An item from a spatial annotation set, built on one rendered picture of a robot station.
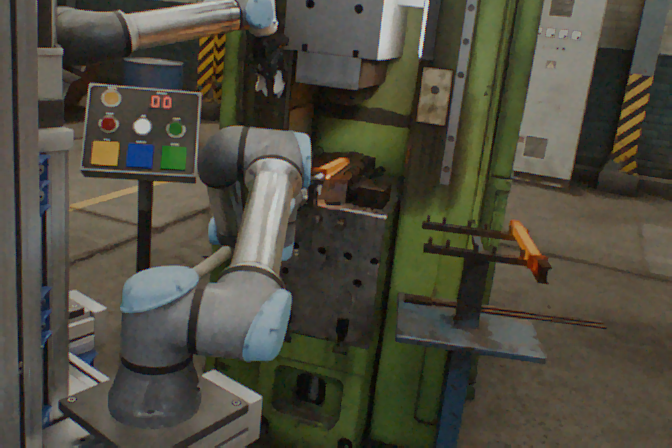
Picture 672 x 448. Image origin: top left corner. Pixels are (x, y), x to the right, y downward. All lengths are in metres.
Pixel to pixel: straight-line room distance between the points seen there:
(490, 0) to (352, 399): 1.33
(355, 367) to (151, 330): 1.22
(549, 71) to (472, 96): 5.12
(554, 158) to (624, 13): 1.71
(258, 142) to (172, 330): 0.46
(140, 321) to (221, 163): 0.42
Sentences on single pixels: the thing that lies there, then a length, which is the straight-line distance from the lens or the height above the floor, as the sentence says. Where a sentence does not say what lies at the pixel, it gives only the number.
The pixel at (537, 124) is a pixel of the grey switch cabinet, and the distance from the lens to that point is 7.24.
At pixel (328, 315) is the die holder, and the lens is 2.13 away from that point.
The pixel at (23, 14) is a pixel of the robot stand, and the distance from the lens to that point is 1.03.
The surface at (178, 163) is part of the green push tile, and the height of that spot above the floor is 1.00.
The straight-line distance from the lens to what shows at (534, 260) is 1.71.
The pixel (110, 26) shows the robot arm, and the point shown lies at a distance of 1.44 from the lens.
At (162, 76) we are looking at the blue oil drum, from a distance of 6.57.
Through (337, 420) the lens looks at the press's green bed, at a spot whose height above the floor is 0.16.
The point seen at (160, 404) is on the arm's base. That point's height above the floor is 0.86.
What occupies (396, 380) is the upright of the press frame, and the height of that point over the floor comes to 0.27.
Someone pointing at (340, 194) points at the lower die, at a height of 0.94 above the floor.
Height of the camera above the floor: 1.47
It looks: 15 degrees down
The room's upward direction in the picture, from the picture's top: 6 degrees clockwise
